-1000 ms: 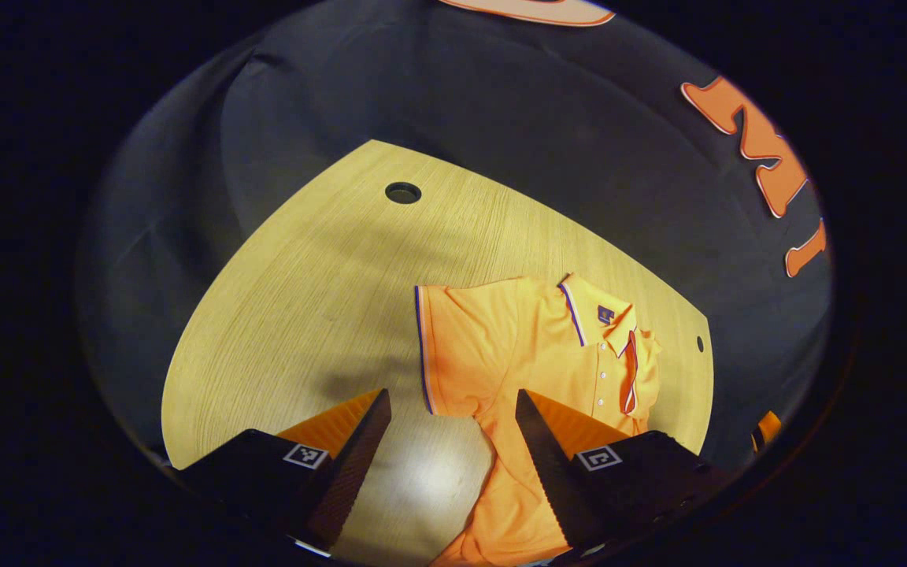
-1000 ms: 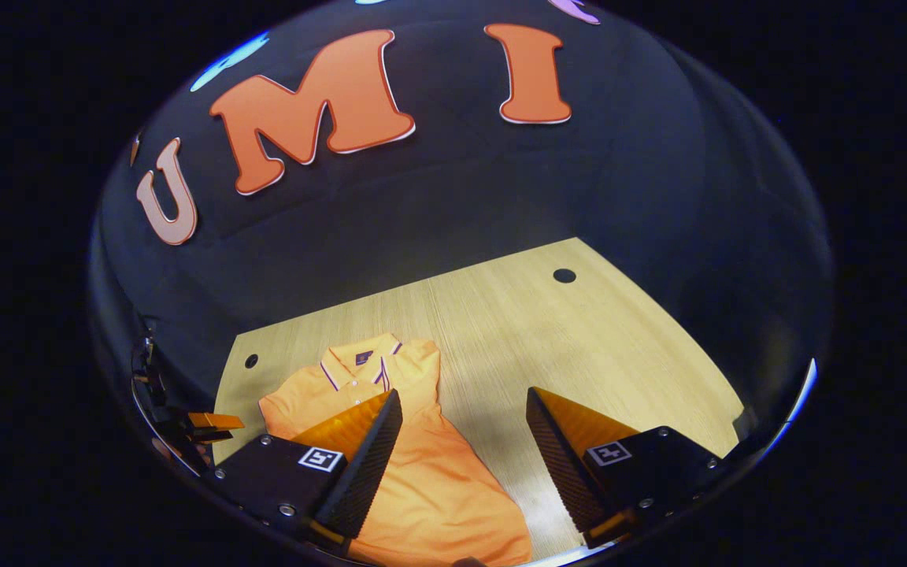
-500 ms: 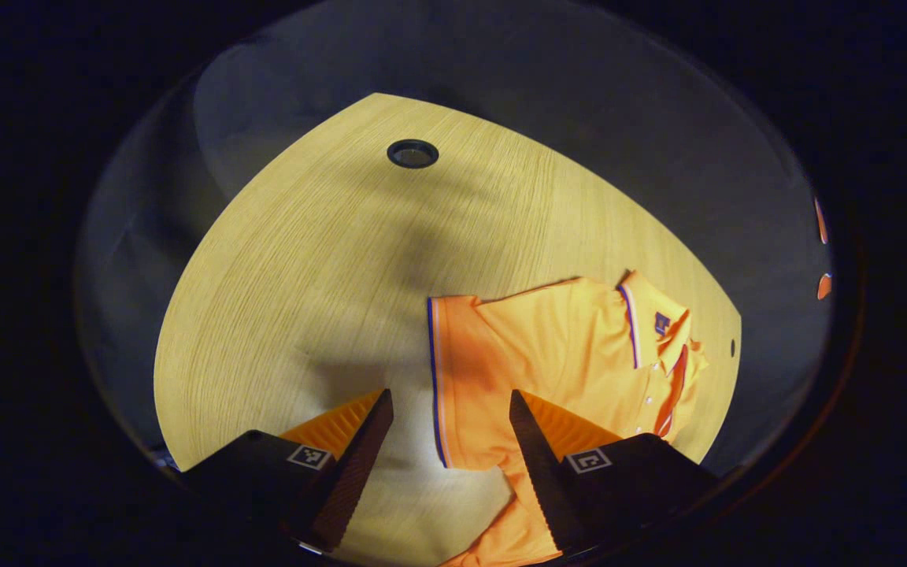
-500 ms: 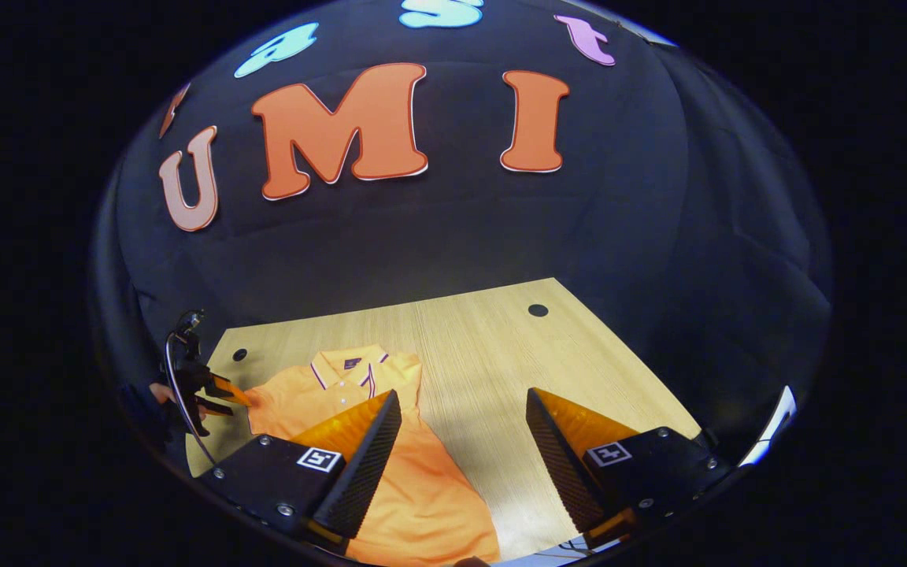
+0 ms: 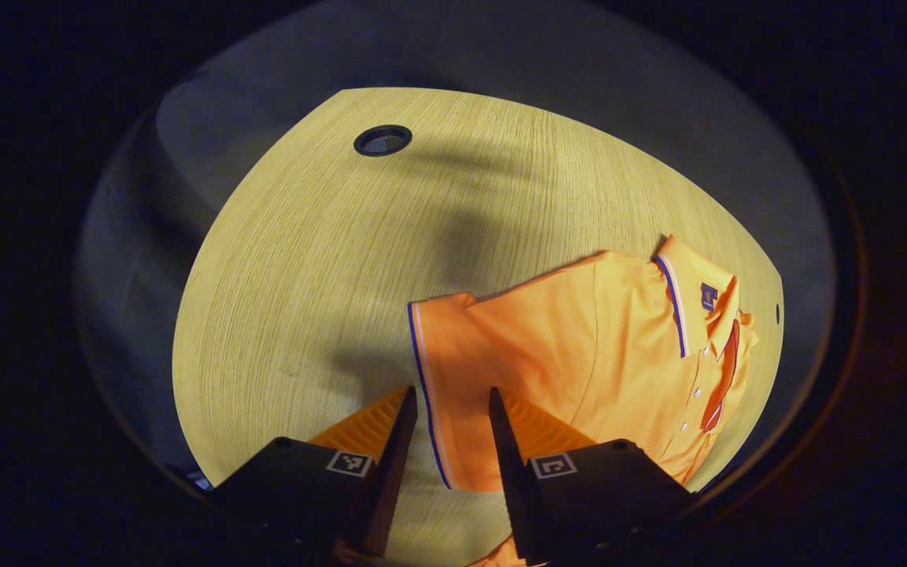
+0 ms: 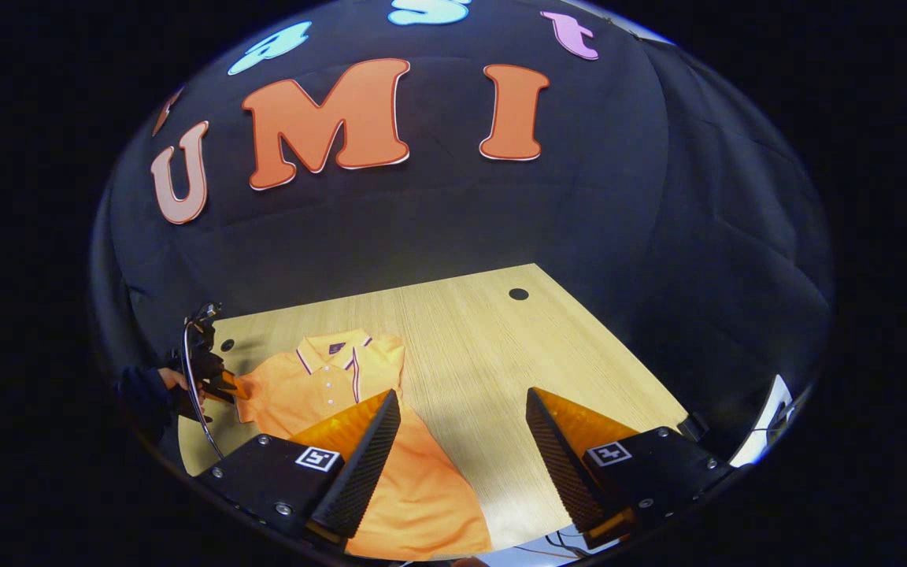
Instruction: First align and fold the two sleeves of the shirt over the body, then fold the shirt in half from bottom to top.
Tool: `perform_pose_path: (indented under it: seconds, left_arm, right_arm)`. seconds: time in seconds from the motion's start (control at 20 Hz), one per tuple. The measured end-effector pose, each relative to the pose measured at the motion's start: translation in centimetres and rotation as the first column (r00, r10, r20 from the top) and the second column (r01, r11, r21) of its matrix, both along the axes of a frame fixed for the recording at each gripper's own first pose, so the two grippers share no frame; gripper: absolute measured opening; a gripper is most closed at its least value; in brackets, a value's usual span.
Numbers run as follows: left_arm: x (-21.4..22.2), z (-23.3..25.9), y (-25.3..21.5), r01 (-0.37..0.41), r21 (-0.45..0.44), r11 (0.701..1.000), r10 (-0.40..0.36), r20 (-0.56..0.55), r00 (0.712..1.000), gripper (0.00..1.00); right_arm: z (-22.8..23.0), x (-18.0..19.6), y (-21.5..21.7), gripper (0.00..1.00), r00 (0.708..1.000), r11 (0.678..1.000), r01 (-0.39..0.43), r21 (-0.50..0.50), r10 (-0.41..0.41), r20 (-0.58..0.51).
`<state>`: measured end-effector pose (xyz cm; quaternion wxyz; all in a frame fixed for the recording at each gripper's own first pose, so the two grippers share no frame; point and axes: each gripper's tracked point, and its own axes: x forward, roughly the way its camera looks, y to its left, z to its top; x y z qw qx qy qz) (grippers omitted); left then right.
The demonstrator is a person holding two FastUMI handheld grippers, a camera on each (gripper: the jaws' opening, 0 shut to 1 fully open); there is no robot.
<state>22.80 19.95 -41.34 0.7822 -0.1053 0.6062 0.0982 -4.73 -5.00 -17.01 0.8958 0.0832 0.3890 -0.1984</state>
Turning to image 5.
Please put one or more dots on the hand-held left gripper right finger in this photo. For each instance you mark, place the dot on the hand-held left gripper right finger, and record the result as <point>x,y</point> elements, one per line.
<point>509,472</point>

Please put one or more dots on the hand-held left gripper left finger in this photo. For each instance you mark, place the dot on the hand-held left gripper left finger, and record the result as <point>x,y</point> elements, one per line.
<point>386,472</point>

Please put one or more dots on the orange T-shirt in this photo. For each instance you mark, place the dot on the orange T-shirt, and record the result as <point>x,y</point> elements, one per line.
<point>579,354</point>

